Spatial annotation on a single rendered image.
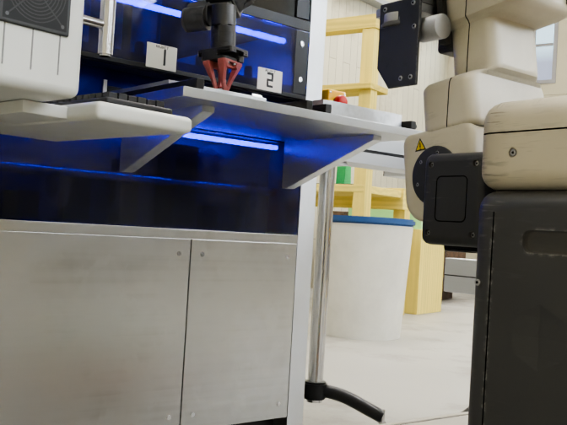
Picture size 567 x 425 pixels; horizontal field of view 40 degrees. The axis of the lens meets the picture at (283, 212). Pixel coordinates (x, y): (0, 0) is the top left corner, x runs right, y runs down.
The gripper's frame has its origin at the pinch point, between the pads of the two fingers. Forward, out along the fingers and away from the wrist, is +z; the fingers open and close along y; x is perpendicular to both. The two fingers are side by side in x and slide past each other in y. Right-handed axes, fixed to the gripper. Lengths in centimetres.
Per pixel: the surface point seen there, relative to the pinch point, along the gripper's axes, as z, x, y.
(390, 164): 7, -95, 5
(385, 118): 4.0, -29.8, -26.7
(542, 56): -220, -872, 186
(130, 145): 13.0, 10.0, 18.6
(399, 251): 36, -281, 93
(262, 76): -10.4, -30.6, 11.0
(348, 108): 3.2, -17.8, -23.2
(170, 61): -9.5, -2.8, 18.8
